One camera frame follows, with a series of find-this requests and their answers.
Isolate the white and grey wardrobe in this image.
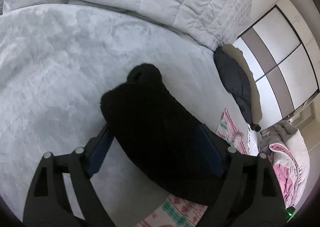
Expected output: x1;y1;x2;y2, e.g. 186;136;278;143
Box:
234;0;319;129

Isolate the pink and white bedding pile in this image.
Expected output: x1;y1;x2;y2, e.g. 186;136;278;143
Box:
259;120;310;207

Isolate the black fleece garment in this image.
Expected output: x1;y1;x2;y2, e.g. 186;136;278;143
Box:
100;64;219;196

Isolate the pink patterned fair isle blanket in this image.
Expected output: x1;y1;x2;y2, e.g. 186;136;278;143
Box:
136;109;251;226

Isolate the dark navy and beige pillow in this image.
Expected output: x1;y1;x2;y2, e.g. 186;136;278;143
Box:
213;44;263;132

